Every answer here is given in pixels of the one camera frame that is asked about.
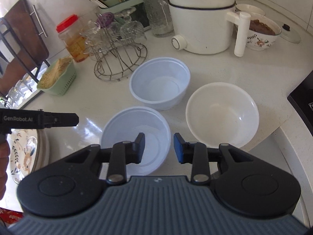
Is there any deer pattern ceramic plate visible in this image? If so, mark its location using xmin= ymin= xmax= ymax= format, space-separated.
xmin=10 ymin=129 xmax=39 ymax=184

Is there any translucent plastic bowl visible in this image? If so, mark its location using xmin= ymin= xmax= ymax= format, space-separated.
xmin=129 ymin=57 xmax=191 ymax=110
xmin=99 ymin=106 xmax=172 ymax=176

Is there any white ceramic bowl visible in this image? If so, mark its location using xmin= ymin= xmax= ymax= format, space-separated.
xmin=186 ymin=82 xmax=259 ymax=148

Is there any pink rose white plate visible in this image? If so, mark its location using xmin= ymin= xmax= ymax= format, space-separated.
xmin=34 ymin=129 xmax=50 ymax=171

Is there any person's left hand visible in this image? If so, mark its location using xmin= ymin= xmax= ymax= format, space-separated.
xmin=0 ymin=141 xmax=10 ymax=200

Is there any upturned drinking glass left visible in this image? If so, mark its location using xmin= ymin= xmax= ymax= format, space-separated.
xmin=0 ymin=96 xmax=12 ymax=109

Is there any upturned drinking glass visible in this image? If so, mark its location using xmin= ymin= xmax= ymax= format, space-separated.
xmin=8 ymin=85 xmax=24 ymax=106
xmin=15 ymin=74 xmax=37 ymax=94
xmin=0 ymin=96 xmax=12 ymax=109

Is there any upturned drinking glass middle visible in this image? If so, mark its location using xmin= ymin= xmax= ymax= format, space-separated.
xmin=8 ymin=85 xmax=24 ymax=106

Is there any upturned drinking glass right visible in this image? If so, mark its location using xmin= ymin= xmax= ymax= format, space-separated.
xmin=15 ymin=74 xmax=37 ymax=94

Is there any black metal dish rack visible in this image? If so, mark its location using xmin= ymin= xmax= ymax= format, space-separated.
xmin=1 ymin=18 xmax=50 ymax=96

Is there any green basket of enoki mushrooms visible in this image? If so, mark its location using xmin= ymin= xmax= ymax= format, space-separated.
xmin=37 ymin=57 xmax=77 ymax=96

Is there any dark wooden cutting board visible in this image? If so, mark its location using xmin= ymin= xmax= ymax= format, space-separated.
xmin=1 ymin=0 xmax=49 ymax=96

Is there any red lid plastic jar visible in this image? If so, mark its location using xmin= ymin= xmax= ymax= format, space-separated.
xmin=56 ymin=14 xmax=89 ymax=63

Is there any black induction cooktop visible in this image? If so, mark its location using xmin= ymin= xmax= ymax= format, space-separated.
xmin=287 ymin=71 xmax=313 ymax=135

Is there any clear tall glass jar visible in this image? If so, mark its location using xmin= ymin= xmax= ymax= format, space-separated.
xmin=80 ymin=6 xmax=102 ymax=43

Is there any floral bowl with brown food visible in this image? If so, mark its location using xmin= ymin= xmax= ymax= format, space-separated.
xmin=246 ymin=19 xmax=282 ymax=51

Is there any white electric cooking pot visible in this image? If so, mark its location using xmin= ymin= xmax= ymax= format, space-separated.
xmin=168 ymin=0 xmax=251 ymax=57

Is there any textured glass pitcher mug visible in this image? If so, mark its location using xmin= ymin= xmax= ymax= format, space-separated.
xmin=143 ymin=0 xmax=174 ymax=38

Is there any glass pot lid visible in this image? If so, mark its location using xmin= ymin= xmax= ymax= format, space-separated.
xmin=274 ymin=20 xmax=301 ymax=44

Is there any small white bowl behind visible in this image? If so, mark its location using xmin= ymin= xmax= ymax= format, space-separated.
xmin=236 ymin=4 xmax=266 ymax=16

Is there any wire glass drying rack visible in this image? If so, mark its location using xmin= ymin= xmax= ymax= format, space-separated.
xmin=81 ymin=7 xmax=148 ymax=81

